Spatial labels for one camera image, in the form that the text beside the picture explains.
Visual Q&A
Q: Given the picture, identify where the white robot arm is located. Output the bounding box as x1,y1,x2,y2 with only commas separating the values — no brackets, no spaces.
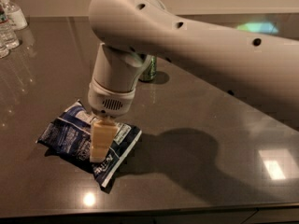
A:
88,0,299,128

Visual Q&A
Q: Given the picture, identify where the green soda can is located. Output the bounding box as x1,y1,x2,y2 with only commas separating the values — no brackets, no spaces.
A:
139,56,157,82

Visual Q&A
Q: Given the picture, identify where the clear sanitizer pump bottle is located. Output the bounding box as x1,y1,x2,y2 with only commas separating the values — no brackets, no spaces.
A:
0,0,28,31

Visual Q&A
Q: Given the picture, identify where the clear plastic water bottle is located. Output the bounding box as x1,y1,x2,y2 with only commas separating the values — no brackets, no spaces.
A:
0,5,20,49

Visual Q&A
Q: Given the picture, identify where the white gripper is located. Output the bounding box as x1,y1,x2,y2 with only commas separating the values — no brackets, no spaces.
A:
88,43,152,162

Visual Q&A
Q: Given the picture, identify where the blue chip bag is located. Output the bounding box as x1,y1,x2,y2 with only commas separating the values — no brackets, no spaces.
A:
37,100,142,188

